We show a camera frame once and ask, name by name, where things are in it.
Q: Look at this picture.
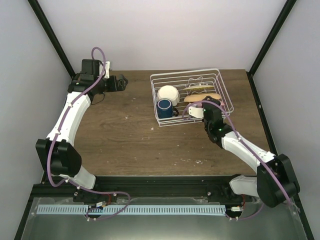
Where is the white wire dish rack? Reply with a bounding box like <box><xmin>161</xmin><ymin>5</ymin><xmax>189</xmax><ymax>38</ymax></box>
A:
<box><xmin>150</xmin><ymin>68</ymin><xmax>234</xmax><ymax>127</ymax></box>

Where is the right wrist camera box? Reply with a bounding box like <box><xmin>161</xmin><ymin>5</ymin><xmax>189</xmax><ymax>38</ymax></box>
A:
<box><xmin>188</xmin><ymin>105</ymin><xmax>204</xmax><ymax>119</ymax></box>

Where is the blue mug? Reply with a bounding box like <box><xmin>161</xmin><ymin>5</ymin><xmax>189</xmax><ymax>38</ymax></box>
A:
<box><xmin>156</xmin><ymin>98</ymin><xmax>179</xmax><ymax>119</ymax></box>

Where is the white scalloped bowl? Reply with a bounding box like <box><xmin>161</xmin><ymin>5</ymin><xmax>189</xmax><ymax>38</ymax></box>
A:
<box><xmin>156</xmin><ymin>85</ymin><xmax>180</xmax><ymax>107</ymax></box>

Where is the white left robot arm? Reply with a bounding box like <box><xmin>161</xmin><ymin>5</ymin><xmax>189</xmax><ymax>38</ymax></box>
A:
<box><xmin>35</xmin><ymin>73</ymin><xmax>128</xmax><ymax>202</ymax></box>

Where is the black front frame rail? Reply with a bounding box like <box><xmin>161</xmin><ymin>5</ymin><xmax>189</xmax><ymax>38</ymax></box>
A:
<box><xmin>30</xmin><ymin>175</ymin><xmax>252</xmax><ymax>204</ymax></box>

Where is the black frame post right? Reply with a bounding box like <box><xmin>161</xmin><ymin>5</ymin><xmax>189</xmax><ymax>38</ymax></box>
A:
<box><xmin>248</xmin><ymin>0</ymin><xmax>298</xmax><ymax>75</ymax></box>

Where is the black frame post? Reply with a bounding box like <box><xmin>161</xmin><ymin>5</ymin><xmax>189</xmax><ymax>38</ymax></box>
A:
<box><xmin>27</xmin><ymin>0</ymin><xmax>76</xmax><ymax>79</ymax></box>
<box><xmin>248</xmin><ymin>0</ymin><xmax>298</xmax><ymax>75</ymax></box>

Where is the light blue slotted cable duct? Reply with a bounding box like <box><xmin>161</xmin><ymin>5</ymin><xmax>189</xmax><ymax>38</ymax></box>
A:
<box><xmin>36</xmin><ymin>204</ymin><xmax>226</xmax><ymax>216</ymax></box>

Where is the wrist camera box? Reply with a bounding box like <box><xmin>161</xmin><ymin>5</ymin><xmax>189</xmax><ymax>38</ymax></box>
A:
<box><xmin>188</xmin><ymin>105</ymin><xmax>204</xmax><ymax>119</ymax></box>
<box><xmin>99</xmin><ymin>61</ymin><xmax>111</xmax><ymax>79</ymax></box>

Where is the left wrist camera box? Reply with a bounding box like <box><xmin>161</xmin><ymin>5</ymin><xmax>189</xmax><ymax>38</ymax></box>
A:
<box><xmin>99</xmin><ymin>61</ymin><xmax>111</xmax><ymax>79</ymax></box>

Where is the orange woven pattern plate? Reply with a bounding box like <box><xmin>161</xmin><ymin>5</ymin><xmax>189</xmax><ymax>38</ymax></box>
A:
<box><xmin>183</xmin><ymin>93</ymin><xmax>222</xmax><ymax>103</ymax></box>

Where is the black frame post left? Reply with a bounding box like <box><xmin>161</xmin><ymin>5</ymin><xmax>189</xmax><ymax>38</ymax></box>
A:
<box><xmin>27</xmin><ymin>0</ymin><xmax>76</xmax><ymax>79</ymax></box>

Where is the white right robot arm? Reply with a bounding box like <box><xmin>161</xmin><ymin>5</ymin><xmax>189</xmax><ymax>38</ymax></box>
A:
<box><xmin>201</xmin><ymin>96</ymin><xmax>301</xmax><ymax>208</ymax></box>

